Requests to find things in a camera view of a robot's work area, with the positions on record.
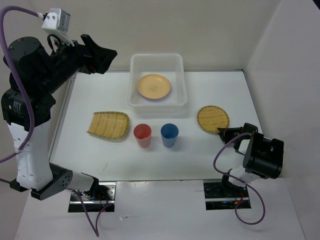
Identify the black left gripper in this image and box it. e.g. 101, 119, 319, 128
39, 30, 118, 94

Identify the round bamboo tray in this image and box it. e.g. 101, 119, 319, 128
196, 105, 230, 134

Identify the yellow plastic plate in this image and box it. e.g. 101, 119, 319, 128
137, 74, 171, 99

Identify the purple plastic plate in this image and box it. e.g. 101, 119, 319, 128
141, 92, 172, 102

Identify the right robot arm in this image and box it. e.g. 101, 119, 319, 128
217, 122, 284, 198

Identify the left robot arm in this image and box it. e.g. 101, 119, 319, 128
1, 34, 118, 200

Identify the white plastic bin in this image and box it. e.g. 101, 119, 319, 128
127, 53, 188, 118

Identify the blue plastic cup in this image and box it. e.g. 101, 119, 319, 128
160, 123, 179, 148

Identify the fan-shaped bamboo tray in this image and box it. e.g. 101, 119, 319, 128
87, 111, 130, 140

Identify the red plastic cup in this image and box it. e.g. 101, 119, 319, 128
133, 123, 152, 148

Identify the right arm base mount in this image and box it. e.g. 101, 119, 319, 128
203, 180, 251, 211

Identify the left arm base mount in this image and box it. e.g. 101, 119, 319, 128
68, 181, 117, 213

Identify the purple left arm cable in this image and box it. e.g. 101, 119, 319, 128
0, 6, 114, 238

